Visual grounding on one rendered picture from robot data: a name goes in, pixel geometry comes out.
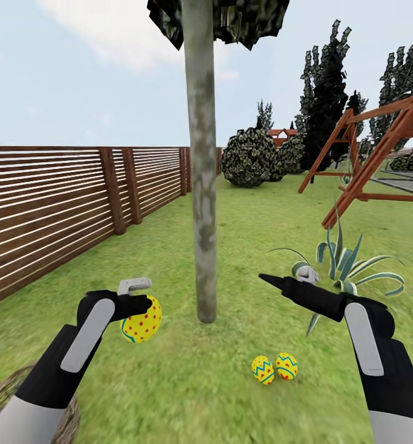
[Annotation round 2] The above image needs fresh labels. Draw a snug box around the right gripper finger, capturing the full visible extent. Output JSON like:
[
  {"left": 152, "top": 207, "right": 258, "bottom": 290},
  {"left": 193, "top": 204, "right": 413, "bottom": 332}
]
[{"left": 258, "top": 273, "right": 287, "bottom": 289}]

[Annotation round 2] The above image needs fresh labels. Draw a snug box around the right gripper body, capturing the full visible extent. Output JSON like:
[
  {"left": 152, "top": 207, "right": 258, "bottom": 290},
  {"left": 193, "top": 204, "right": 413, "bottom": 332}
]
[{"left": 282, "top": 276, "right": 324, "bottom": 313}]

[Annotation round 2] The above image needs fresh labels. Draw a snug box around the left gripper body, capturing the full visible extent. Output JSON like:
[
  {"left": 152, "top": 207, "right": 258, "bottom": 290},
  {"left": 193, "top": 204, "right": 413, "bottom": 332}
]
[{"left": 122, "top": 294, "right": 147, "bottom": 319}]

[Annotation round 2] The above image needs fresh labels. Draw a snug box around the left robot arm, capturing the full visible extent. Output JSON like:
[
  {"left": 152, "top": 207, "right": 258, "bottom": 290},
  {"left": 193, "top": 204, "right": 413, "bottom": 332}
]
[{"left": 0, "top": 277, "right": 152, "bottom": 444}]

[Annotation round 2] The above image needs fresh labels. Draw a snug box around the wicker basket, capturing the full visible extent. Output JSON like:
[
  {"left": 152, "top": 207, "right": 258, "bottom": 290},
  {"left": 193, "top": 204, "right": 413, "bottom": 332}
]
[{"left": 0, "top": 361, "right": 81, "bottom": 444}]

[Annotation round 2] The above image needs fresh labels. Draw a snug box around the easter egg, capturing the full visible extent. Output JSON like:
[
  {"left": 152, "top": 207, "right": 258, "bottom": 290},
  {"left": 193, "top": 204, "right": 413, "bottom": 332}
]
[
  {"left": 251, "top": 356, "right": 274, "bottom": 385},
  {"left": 120, "top": 295, "right": 162, "bottom": 343},
  {"left": 275, "top": 353, "right": 298, "bottom": 380}
]

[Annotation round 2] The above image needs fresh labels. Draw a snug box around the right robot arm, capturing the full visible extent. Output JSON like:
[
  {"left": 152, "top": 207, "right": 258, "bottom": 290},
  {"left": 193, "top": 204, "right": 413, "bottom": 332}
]
[{"left": 258, "top": 267, "right": 413, "bottom": 444}]

